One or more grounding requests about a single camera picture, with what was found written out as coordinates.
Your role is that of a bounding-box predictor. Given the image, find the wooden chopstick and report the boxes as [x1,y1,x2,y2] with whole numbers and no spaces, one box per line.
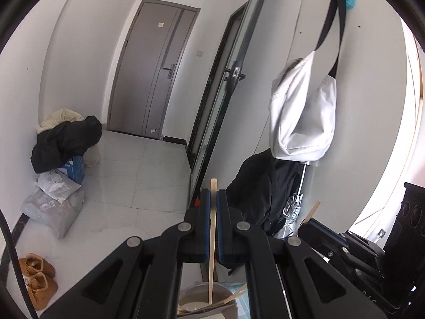
[300,200,321,225]
[214,287,247,307]
[208,179,218,305]

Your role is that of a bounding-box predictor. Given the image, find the silver folded umbrella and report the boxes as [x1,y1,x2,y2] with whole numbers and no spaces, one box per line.
[274,161,311,239]

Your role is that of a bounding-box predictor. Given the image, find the wooden chopstick in holder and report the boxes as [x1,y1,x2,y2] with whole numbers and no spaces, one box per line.
[214,287,247,307]

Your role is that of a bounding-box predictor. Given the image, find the black speaker cabinet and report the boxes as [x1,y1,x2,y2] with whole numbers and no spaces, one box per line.
[383,182,424,305]

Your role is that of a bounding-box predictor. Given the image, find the teal checked placemat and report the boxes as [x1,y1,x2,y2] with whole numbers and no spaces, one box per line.
[229,283,251,319]

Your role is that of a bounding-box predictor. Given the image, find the white grey utensil holder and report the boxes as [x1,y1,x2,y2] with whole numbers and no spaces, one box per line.
[177,280,239,319]

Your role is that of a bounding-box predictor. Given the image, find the black backpack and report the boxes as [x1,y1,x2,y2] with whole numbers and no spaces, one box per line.
[226,149,304,236]

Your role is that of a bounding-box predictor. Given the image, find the tan boot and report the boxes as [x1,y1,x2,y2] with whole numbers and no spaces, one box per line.
[19,254,56,278]
[25,272,58,310]

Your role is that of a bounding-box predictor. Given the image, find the grey plastic parcel bag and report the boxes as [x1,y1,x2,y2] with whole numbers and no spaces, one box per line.
[21,189,84,239]

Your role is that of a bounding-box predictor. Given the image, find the blue cardboard box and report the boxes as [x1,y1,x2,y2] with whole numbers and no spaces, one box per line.
[58,156,85,184]

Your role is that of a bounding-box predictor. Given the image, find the white plastic parcel bag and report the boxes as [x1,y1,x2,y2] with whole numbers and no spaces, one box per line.
[36,170,81,204]

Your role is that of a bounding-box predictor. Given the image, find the white hanging bag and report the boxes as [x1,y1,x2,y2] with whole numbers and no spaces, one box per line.
[269,0,347,163]

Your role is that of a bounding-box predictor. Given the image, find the black jacket pile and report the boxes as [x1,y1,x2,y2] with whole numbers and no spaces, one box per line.
[30,116,102,174]

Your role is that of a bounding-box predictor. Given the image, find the cream cloth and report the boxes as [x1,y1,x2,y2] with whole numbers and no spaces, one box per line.
[36,108,84,134]

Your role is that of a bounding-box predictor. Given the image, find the black framed glass door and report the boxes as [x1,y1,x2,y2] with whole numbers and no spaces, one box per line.
[187,0,264,207]

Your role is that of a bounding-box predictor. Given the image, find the grey entrance door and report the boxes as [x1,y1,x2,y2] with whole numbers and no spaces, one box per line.
[107,0,199,140]

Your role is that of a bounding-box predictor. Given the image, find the wall power socket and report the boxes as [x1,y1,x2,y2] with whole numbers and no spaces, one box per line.
[377,229,386,239]

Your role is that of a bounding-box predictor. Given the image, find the black cable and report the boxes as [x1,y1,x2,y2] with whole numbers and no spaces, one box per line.
[0,209,38,319]

